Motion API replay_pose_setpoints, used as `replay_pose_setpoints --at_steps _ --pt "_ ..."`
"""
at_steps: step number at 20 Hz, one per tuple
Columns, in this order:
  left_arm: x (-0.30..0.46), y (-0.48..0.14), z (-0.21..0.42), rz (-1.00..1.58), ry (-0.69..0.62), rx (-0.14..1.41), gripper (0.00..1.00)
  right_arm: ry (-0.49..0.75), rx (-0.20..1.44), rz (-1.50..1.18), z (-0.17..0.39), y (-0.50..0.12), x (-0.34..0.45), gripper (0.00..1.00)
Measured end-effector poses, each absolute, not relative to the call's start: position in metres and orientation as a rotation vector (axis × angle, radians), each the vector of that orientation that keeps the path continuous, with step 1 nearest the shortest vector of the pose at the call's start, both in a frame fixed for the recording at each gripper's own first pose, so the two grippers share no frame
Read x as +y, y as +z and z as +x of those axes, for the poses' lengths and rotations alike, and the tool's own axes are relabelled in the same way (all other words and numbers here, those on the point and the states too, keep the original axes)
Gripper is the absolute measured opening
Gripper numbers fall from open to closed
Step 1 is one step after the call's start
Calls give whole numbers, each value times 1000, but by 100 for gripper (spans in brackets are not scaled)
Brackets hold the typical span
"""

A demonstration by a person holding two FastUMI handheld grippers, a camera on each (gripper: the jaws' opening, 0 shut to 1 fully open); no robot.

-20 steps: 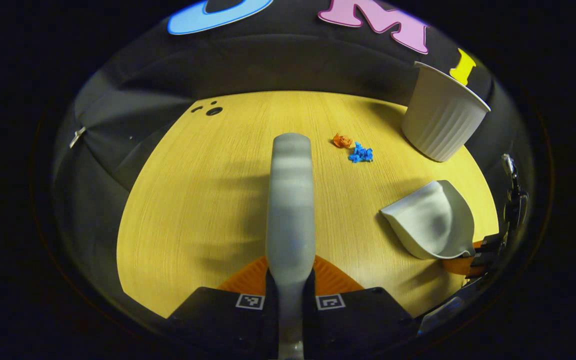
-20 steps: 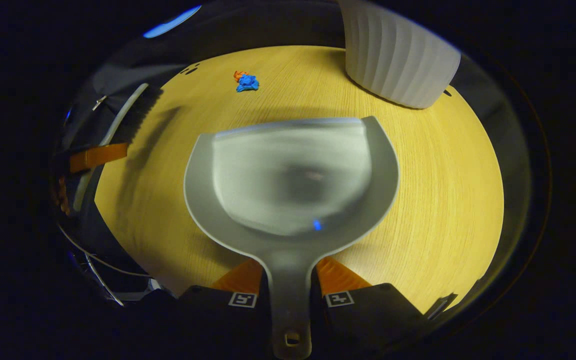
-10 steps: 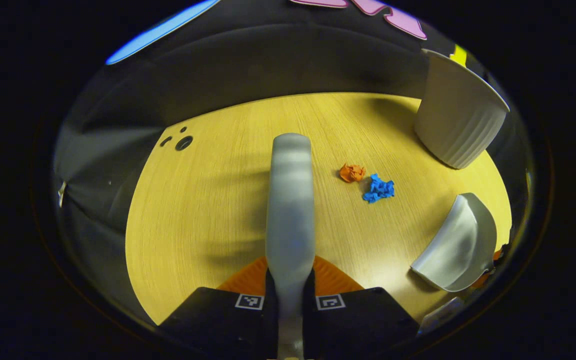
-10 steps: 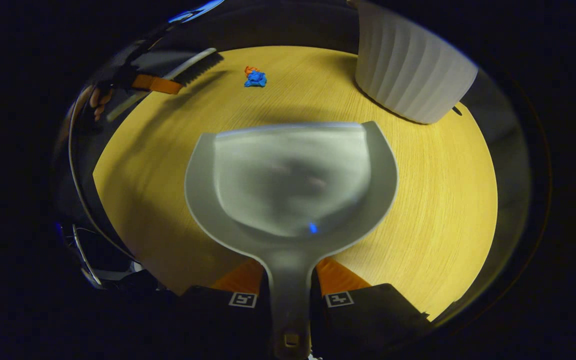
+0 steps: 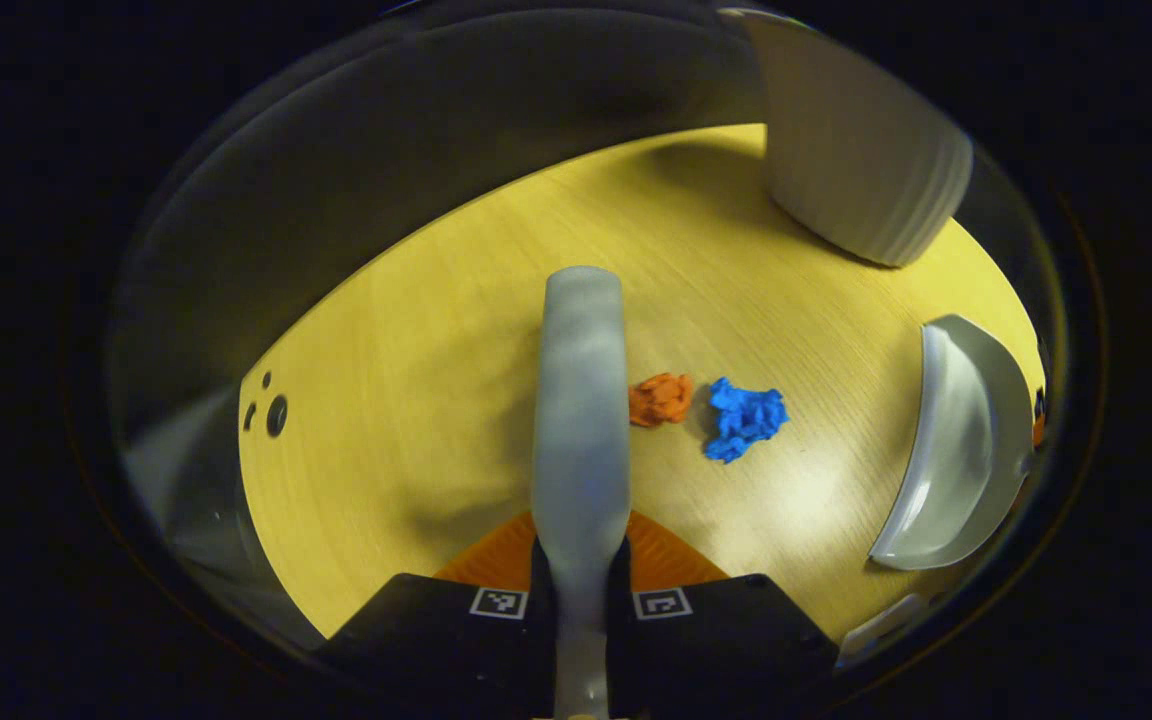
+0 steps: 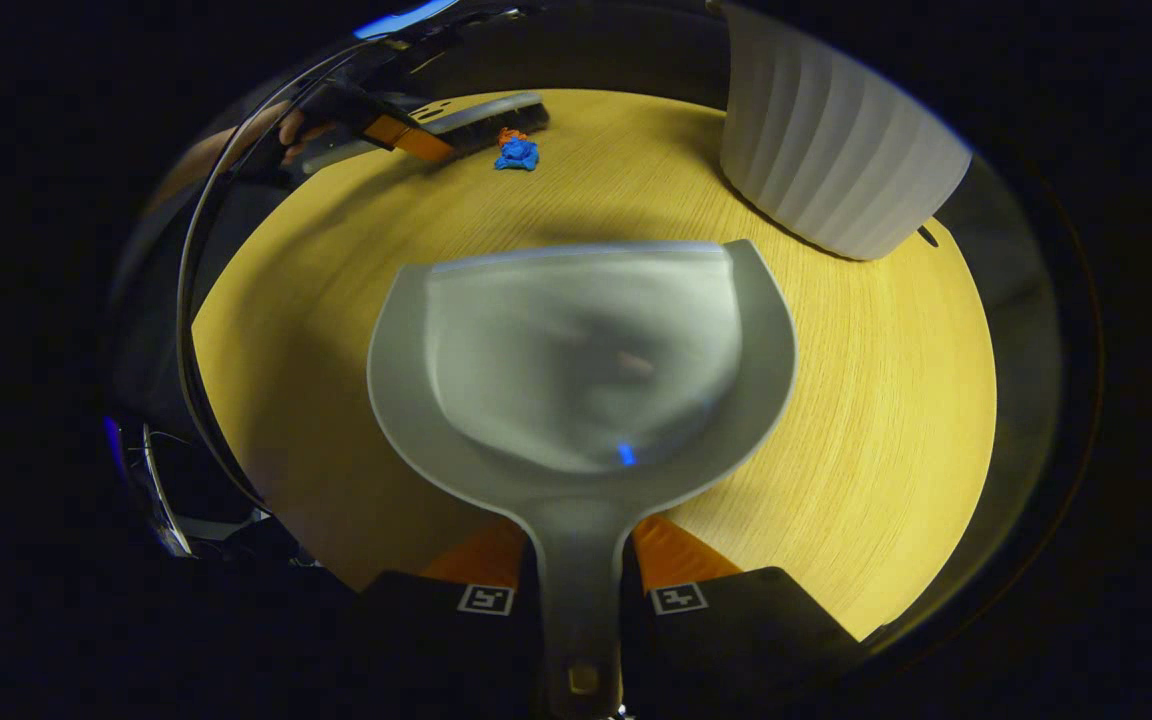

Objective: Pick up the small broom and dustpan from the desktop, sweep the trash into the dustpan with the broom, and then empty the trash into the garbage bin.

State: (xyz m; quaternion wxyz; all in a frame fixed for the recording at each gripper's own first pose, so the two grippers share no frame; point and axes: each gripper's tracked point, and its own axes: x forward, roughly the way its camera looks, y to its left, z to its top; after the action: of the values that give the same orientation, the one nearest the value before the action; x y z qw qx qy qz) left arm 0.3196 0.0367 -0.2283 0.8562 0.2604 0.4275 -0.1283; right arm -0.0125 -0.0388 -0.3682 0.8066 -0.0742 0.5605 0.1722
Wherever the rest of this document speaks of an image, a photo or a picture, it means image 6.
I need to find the blue trash scrap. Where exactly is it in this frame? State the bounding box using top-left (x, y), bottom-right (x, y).
top-left (493, 137), bottom-right (541, 172)

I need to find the white dustpan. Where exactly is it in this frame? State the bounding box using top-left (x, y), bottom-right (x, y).
top-left (367, 238), bottom-right (799, 720)

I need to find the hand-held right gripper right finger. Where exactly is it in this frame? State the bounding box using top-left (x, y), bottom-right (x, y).
top-left (622, 515), bottom-right (867, 716)

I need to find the wooden desktop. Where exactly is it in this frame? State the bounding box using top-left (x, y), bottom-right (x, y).
top-left (191, 88), bottom-right (999, 643)

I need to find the white ribbed garbage bin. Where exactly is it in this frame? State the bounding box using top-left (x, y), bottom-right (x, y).
top-left (719, 0), bottom-right (974, 262)

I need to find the thin grey cable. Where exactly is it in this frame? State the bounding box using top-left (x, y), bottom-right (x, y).
top-left (176, 40), bottom-right (387, 511)

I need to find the small white broom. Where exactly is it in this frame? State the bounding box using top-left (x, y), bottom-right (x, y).
top-left (301, 92), bottom-right (550, 176)

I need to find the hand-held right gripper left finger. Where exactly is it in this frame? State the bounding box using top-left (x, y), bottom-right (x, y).
top-left (341, 518), bottom-right (549, 716)

